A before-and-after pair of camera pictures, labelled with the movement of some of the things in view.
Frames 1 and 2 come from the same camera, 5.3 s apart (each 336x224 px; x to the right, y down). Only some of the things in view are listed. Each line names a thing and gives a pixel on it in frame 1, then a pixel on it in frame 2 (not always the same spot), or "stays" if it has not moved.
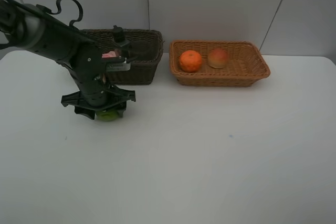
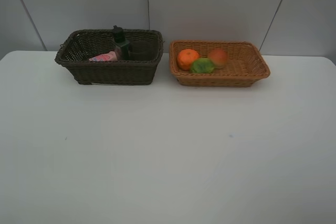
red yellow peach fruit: x=217 y=59 stays
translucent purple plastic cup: x=143 y=51 stays
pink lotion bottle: x=112 y=54 stays
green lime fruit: x=106 y=115 → x=202 y=65
